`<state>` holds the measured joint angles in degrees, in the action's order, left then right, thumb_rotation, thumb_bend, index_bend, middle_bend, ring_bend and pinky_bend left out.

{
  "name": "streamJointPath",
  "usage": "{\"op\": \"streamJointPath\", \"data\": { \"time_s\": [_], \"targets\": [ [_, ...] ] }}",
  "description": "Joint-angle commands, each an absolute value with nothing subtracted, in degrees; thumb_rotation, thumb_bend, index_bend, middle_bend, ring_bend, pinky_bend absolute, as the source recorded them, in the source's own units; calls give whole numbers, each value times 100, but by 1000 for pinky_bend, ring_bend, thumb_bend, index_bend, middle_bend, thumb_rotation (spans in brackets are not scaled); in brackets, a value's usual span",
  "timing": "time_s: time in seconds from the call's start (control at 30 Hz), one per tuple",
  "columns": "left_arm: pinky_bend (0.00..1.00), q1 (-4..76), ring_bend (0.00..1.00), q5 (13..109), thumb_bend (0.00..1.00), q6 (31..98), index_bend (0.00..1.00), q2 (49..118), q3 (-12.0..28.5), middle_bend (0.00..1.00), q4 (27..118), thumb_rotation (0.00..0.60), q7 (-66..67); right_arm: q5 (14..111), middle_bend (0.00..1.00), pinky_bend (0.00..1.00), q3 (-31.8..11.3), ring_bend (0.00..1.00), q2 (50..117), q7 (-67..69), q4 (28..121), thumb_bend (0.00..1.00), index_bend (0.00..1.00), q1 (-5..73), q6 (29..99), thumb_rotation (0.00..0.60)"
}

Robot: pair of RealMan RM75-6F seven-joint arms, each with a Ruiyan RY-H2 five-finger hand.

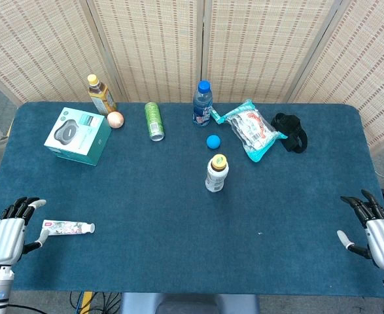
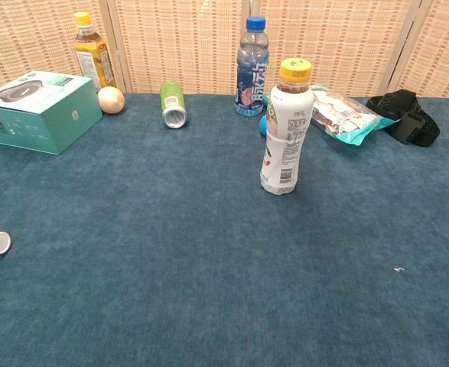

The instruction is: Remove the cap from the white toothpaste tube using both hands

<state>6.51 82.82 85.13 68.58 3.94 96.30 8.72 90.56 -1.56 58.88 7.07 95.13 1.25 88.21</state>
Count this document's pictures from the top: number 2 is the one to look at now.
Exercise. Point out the teal-edged snack bag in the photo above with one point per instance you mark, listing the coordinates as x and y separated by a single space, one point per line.
346 114

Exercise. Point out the teal product box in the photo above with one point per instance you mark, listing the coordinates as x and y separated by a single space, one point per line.
44 114

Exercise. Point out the green drink can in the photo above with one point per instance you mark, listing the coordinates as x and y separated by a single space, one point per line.
173 101

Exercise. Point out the yellow-capped tea bottle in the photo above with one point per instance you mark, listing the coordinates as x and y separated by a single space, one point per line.
92 53

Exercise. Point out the blue ball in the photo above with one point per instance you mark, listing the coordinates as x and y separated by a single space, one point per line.
262 126

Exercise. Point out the blue felt table mat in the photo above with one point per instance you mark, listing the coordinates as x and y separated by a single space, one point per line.
209 286

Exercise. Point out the bamboo folding screen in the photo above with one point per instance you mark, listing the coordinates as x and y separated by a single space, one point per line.
189 46

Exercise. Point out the white yellow-capped drink bottle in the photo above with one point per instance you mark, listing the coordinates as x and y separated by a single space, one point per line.
287 134

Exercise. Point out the blue-capped water bottle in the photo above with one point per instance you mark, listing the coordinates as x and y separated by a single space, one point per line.
251 76

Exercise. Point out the onion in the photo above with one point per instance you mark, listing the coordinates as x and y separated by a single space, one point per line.
111 100

